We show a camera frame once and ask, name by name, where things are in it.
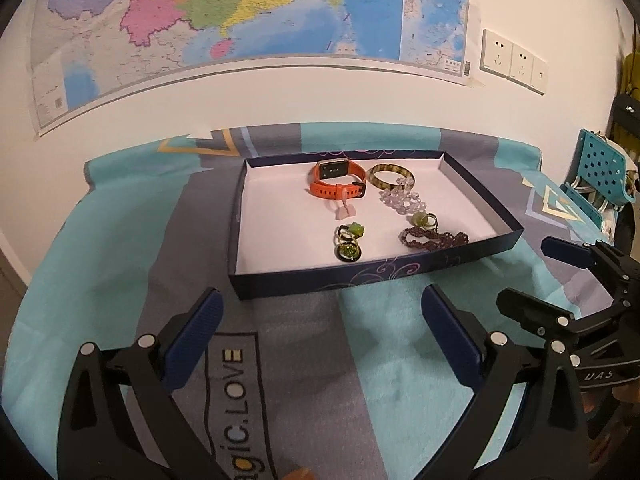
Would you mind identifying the pink star hair tie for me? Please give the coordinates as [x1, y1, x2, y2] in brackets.
[326, 198, 359, 221]

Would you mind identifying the teal grey patterned cloth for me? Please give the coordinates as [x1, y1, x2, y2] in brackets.
[1, 122, 605, 479]

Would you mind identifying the hand holding left gripper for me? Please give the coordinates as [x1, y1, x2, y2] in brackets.
[281, 467, 314, 480]

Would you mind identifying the black ring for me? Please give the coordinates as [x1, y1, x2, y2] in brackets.
[333, 239, 364, 265]

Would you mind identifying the dark blue shallow box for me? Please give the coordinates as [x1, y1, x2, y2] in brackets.
[228, 151, 524, 300]

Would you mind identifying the dark purple bead bracelet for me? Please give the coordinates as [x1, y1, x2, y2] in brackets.
[398, 225, 471, 253]

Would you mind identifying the clear pink bead bracelet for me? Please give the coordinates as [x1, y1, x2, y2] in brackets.
[378, 178, 428, 217]

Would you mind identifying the green flower hair tie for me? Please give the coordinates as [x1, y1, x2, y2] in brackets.
[335, 221, 367, 242]

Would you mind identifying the colourful wall map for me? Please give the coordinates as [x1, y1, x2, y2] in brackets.
[30, 0, 471, 130]

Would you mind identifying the teal perforated chair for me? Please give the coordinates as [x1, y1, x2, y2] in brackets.
[561, 129, 638, 240]

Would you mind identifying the orange smart watch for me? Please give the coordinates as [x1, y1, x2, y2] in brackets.
[309, 158, 367, 200]

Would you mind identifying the tortoiseshell bangle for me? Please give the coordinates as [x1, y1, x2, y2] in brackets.
[367, 162, 416, 192]

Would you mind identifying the white wall socket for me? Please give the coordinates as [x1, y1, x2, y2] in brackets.
[508, 44, 535, 87]
[529, 56, 549, 94]
[480, 29, 513, 77]

